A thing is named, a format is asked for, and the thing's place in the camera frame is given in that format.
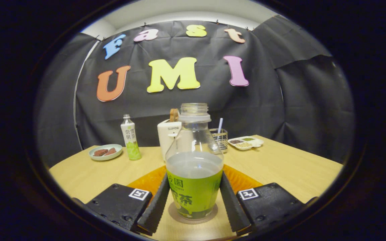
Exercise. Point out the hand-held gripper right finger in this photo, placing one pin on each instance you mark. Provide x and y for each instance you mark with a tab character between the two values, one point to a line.
233	207

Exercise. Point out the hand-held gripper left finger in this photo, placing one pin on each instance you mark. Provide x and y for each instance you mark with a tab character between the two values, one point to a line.
156	204

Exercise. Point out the round brown coaster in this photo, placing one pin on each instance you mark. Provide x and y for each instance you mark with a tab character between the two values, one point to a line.
174	216

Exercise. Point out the clear green-label juice bottle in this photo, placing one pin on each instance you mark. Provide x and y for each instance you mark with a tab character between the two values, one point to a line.
194	194

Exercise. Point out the slim white-green drink bottle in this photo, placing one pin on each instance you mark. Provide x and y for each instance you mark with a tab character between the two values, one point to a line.
131	140

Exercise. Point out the wooden table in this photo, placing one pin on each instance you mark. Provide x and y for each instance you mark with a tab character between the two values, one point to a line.
280	170

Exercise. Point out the white divided tray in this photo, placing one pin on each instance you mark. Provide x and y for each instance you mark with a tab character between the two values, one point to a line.
246	143

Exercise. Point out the white toaster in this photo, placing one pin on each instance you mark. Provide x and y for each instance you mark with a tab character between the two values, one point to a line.
167	137

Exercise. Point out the brown food piece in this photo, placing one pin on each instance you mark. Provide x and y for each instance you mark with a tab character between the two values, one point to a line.
111	151
100	152

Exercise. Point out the pale green plate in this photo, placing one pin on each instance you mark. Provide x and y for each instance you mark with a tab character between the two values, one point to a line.
104	158

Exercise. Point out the striped straw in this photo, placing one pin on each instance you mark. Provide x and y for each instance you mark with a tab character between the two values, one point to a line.
220	124

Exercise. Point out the bread slice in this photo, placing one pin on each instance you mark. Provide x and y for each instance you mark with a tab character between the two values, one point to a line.
174	114

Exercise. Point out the black backdrop cloth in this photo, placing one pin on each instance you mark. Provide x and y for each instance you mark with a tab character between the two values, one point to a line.
280	100

